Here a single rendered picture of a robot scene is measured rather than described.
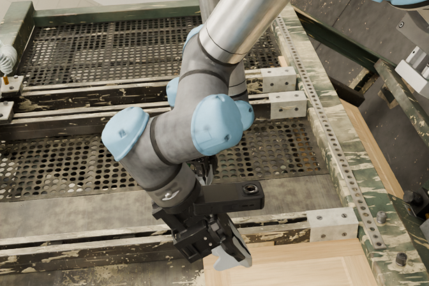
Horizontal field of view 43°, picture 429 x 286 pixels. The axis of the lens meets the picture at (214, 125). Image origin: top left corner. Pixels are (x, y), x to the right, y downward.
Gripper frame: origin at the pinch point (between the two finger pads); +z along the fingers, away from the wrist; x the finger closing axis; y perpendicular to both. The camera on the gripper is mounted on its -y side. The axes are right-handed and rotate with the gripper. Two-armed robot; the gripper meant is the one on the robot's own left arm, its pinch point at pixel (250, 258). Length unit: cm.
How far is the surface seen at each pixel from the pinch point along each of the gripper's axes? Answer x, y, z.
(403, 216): -37, -28, 49
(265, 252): -32.4, 6.6, 32.5
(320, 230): -33.5, -8.1, 35.7
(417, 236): -30, -29, 51
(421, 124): -127, -59, 101
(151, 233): -39, 29, 15
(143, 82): -115, 26, 10
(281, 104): -92, -13, 34
